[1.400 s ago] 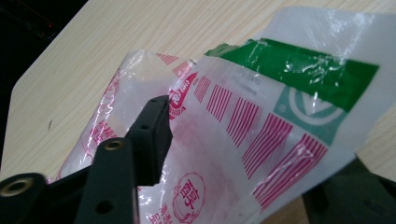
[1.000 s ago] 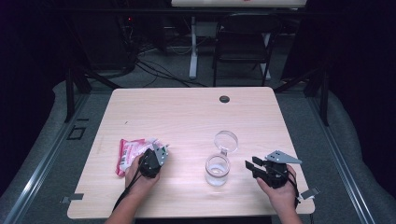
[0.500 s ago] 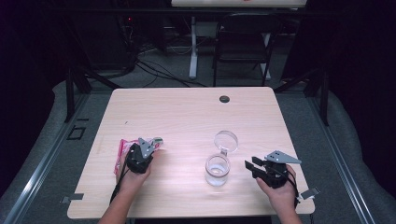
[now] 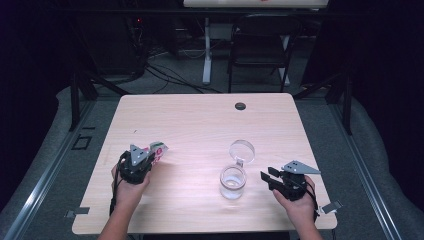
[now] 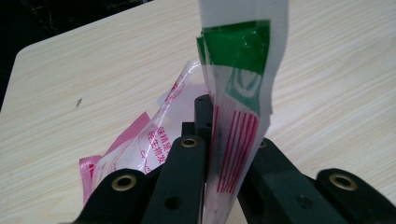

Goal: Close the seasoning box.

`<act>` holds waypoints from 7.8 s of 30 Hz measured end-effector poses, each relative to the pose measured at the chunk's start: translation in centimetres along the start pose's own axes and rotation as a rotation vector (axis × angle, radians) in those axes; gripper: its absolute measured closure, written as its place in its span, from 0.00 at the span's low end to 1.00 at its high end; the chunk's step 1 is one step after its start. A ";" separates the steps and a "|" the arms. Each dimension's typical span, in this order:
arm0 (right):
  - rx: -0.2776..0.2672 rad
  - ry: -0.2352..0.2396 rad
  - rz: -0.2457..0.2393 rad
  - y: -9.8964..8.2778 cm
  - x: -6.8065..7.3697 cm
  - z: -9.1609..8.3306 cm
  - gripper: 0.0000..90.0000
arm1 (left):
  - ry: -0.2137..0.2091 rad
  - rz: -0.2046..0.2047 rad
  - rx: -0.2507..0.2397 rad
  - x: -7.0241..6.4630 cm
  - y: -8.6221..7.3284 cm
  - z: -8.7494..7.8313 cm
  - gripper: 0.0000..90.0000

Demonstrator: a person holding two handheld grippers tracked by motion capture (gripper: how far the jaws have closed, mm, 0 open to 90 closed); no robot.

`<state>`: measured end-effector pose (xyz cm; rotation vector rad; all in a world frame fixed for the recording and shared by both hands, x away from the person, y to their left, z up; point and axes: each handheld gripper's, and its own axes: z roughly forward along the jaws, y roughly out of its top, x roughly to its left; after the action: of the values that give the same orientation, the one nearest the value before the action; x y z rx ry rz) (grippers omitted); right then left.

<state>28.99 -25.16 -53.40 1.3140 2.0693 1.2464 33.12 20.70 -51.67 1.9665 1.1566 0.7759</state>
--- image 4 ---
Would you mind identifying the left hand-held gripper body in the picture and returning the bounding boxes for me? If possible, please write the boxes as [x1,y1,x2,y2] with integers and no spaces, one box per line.
[116,143,157,186]

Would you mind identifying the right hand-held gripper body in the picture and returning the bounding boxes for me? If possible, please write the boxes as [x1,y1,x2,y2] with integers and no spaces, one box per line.
[267,160,322,202]

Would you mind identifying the pink and white plastic bag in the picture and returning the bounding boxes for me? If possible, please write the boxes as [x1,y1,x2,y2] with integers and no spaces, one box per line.
[141,141,170,165]

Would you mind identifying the clear glass jar with lid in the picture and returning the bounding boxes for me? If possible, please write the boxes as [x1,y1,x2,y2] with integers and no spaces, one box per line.
[218,139,257,201]

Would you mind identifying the person's right hand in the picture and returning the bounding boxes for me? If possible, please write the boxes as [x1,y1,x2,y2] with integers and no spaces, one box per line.
[272,175,318,228]

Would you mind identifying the person's left hand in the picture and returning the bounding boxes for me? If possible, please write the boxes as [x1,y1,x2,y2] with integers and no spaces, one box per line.
[110,164,152,215]

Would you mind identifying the grey tape strip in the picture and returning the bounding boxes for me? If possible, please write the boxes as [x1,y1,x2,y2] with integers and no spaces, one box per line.
[64,206,91,220]
[319,199,344,215]

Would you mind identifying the black metal stand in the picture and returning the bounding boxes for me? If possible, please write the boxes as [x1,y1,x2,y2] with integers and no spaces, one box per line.
[292,70,354,136]
[67,69,132,132]

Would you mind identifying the dark equipment with red light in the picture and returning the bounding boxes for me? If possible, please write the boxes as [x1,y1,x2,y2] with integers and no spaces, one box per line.
[123,12,148,73]

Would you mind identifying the black folding chair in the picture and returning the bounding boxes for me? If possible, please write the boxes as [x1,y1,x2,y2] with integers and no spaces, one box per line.
[227,13,303,94]

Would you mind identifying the white desk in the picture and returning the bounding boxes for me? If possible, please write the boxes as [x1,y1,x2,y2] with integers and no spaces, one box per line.
[182,0,330,87]

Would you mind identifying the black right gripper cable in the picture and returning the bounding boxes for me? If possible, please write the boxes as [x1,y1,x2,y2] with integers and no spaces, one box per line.
[303,180,320,222]

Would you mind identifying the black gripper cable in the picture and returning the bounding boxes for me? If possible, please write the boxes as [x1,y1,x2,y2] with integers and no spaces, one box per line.
[109,159,124,216]
[303,180,320,222]

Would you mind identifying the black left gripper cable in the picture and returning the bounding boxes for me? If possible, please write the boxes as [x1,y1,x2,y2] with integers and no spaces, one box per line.
[109,159,124,216]

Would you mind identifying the aluminium floor rail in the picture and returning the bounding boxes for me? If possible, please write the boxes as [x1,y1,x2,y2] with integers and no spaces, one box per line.
[327,102,404,240]
[2,99,98,240]

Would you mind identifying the black floor cables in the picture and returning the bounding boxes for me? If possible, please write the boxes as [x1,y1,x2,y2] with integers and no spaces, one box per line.
[143,62,222,95]

